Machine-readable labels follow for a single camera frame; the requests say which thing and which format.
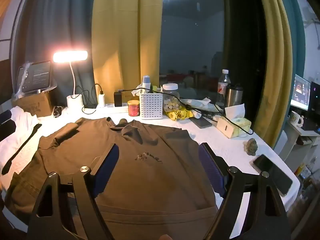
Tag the white cloth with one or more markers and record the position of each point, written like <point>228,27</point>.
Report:
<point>22,122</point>

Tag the glass window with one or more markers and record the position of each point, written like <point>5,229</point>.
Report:
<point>190,42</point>

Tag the dark tablet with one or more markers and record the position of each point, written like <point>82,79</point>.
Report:
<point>37,76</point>

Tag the yellow tissue pack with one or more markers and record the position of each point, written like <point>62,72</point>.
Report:
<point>237,127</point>

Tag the grey rock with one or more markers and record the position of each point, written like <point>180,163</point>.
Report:
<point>250,146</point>

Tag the red can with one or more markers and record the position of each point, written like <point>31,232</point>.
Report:
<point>133,109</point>

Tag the white charger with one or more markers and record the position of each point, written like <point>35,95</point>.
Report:
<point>101,101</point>

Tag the cardboard box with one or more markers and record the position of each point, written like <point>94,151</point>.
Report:
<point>32,105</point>

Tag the crumpled white tissue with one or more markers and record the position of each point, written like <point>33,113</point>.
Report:
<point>137,91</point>

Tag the white spray bottle blue cap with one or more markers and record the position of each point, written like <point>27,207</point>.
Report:
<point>146,81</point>

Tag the brown t-shirt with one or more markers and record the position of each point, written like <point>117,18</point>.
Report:
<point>150,180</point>

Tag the dark computer screen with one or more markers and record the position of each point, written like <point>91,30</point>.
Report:
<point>315,97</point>

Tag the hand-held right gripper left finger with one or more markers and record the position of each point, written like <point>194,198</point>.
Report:
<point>110,165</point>

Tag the yellow curtain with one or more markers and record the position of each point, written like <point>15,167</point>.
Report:
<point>125,42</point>
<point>277,67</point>

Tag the clear plastic water bottle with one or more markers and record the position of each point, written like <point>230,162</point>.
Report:
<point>223,85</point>

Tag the dark phone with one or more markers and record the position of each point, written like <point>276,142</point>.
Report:
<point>201,122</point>

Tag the white plastic basket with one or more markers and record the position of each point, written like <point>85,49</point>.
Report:
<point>151,106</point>

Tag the yellow snack bag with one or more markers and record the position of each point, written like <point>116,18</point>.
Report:
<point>178,115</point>

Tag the white side desk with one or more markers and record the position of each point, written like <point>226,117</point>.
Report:
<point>292,140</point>

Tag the phone in clear case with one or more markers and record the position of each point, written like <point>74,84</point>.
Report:
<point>271,173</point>

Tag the steel thermos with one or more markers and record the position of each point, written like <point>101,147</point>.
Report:
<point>234,96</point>

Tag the white desk lamp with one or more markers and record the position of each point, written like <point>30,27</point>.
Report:
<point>75,103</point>

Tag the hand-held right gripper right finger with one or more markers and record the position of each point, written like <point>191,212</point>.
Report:
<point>210,170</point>

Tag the white crumpled sock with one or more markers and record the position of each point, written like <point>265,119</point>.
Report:
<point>196,114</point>

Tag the teal curtain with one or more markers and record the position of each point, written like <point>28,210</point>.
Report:
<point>50,25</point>
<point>297,42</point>

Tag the lit computer monitor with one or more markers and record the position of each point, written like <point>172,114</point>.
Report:
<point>300,92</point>

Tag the clear jar white lid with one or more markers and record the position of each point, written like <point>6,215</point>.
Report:
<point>170,97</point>

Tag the white wipes packet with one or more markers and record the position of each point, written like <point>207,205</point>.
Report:
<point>197,103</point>

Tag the white mug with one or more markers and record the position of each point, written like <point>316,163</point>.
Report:
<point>295,118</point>

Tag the black charger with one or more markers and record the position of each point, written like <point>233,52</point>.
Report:
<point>118,100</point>

